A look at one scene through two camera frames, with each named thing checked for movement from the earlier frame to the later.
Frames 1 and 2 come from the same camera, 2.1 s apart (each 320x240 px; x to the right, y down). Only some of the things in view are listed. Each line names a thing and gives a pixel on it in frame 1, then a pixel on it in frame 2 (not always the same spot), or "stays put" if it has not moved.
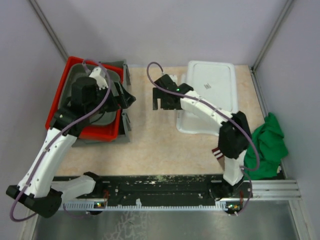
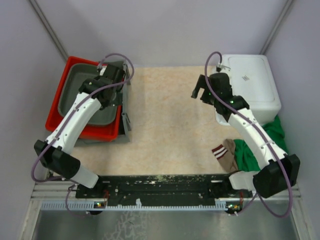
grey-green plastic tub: x=75 y=70 stays put
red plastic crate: x=95 y=132 stays put
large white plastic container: x=215 y=82 -> x=252 y=79
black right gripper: x=164 y=106 -> x=201 y=83
